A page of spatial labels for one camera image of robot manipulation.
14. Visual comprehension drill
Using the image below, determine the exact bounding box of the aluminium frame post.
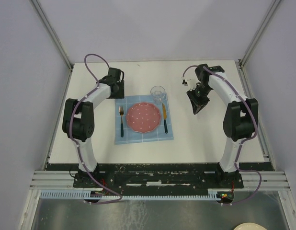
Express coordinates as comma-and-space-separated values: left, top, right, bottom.
29, 0, 73, 69
239, 0, 282, 67

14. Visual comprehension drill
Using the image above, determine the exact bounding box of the left aluminium frame post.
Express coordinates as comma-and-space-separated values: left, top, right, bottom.
29, 0, 73, 69

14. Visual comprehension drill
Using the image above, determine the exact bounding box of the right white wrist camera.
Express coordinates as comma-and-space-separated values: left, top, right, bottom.
182, 76, 197, 91

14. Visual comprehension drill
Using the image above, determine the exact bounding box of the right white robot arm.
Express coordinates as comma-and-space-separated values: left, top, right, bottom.
182, 64, 259, 187

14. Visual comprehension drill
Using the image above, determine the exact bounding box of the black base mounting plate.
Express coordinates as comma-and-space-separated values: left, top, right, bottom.
73, 163, 244, 196

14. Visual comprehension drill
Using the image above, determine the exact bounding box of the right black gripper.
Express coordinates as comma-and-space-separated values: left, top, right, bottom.
186, 84, 212, 114

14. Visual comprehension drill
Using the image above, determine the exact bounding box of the light blue cable duct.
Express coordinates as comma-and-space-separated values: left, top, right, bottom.
40, 189, 220, 201

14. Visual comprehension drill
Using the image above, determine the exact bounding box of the clear plastic cup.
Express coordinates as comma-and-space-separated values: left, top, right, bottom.
150, 86, 166, 104

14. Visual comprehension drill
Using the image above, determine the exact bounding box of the blue checked cloth placemat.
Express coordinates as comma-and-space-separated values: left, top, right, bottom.
115, 95, 174, 144

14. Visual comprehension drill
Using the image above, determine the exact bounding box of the right aluminium frame post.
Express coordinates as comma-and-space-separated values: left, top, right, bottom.
239, 0, 282, 67

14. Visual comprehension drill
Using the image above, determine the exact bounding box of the green handled gold knife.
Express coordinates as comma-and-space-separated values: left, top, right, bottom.
162, 104, 168, 134

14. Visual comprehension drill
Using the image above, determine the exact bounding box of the green handled gold fork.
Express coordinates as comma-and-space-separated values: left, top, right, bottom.
119, 106, 124, 137

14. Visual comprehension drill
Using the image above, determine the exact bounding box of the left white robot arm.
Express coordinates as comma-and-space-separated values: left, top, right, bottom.
62, 67, 125, 187

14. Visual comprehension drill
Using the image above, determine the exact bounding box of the cream plate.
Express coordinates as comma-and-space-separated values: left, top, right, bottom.
234, 222, 267, 230

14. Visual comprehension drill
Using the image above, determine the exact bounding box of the pink dotted plate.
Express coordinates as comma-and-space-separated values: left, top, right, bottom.
126, 102, 162, 134

